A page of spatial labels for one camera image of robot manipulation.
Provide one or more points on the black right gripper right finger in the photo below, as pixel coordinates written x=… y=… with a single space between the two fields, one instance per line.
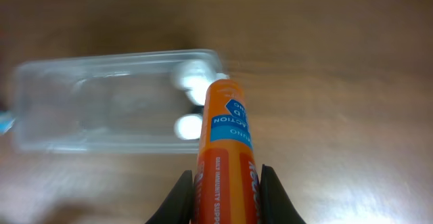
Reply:
x=276 y=206

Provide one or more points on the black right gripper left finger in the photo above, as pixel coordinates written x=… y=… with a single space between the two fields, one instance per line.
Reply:
x=177 y=207

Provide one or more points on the orange tablet tube white cap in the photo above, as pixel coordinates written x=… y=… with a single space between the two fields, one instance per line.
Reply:
x=226 y=183

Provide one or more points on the dark bottle white cap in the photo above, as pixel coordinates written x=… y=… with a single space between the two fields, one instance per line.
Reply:
x=188 y=127

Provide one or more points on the clear capped spray bottle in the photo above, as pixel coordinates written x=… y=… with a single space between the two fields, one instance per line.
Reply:
x=194 y=78

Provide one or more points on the clear plastic container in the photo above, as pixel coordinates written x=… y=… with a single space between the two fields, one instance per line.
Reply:
x=123 y=103

